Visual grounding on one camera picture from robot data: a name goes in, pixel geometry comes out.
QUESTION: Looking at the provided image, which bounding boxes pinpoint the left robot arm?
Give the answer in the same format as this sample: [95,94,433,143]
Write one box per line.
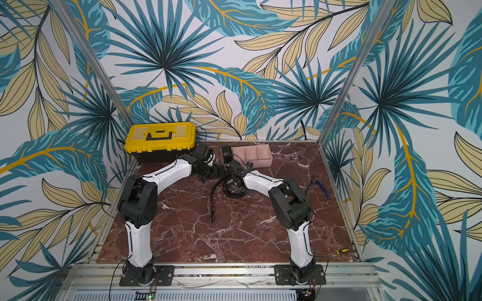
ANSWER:
[117,144,213,282]

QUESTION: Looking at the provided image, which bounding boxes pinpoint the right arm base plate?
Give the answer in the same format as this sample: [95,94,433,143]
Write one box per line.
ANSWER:
[274,263,327,286]

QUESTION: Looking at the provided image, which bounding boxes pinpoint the pink divided storage tray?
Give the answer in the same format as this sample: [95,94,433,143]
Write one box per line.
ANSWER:
[231,144,273,169]

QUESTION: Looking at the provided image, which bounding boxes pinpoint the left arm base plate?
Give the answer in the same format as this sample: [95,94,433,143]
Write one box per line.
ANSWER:
[119,262,174,288]

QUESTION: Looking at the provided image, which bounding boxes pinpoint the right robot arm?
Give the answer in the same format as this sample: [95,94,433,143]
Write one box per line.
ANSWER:
[227,161,316,282]

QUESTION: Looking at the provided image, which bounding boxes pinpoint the blue handled pliers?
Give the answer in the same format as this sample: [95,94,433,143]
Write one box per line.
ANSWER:
[305,179,331,200]

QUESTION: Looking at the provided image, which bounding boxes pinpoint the yellow black screwdriver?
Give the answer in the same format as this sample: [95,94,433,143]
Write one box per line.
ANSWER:
[331,248,351,257]

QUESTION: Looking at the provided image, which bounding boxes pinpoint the yellow black toolbox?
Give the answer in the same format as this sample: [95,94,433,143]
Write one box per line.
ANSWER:
[124,122,197,163]

